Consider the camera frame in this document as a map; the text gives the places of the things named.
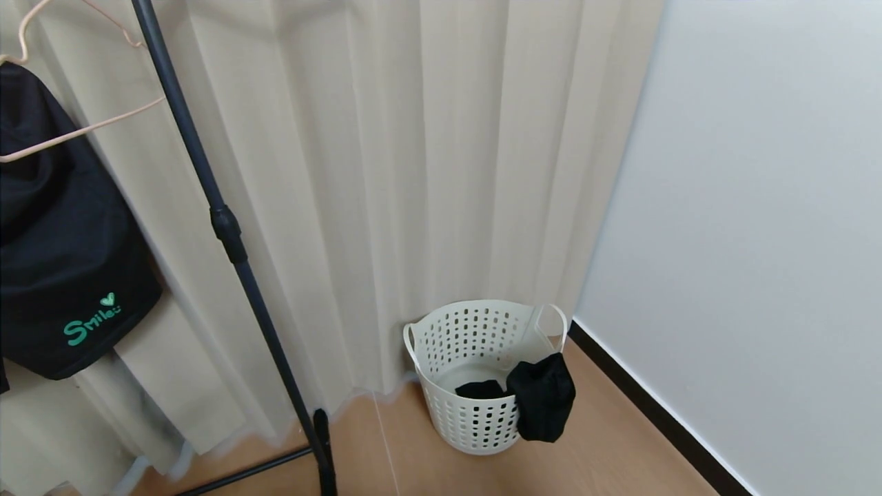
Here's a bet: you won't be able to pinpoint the black garment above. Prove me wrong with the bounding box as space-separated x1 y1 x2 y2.
455 353 577 443

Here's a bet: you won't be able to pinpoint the pink clothes hanger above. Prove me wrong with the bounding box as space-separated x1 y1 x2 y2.
0 0 166 164

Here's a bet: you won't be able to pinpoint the black shorts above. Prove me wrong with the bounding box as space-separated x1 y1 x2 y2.
0 61 165 395

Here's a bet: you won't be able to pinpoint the white laundry basket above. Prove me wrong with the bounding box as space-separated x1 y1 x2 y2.
403 300 569 455

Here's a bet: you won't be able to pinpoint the black clothes rack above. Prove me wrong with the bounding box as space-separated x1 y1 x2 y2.
131 0 338 496

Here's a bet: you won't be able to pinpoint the beige curtain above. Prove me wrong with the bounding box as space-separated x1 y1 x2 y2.
0 0 666 496

